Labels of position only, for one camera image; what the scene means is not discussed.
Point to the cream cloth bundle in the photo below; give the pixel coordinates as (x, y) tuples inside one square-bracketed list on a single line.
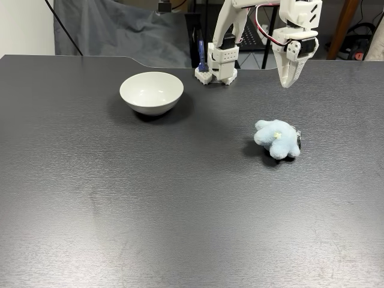
[(378, 51)]

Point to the blue clamp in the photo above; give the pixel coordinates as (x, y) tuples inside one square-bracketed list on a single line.
[(202, 57)]

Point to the small black camera box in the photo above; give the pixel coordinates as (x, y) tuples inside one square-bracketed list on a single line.
[(164, 6)]

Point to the skyblue plush doll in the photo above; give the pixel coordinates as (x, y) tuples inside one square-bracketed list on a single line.
[(277, 141)]

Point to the black tripod pole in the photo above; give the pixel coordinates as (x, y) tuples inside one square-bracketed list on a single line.
[(64, 28)]

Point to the white bowl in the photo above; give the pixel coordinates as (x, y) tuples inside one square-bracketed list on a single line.
[(151, 91)]

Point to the black metal rack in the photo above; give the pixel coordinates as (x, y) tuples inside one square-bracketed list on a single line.
[(192, 30)]

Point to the grey cloth backdrop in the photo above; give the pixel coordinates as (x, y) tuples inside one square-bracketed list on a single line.
[(120, 30)]

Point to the black vacuum cleaner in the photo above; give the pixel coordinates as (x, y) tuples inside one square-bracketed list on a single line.
[(357, 45)]

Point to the thick wooden leg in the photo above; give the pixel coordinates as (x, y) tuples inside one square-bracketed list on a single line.
[(343, 27)]

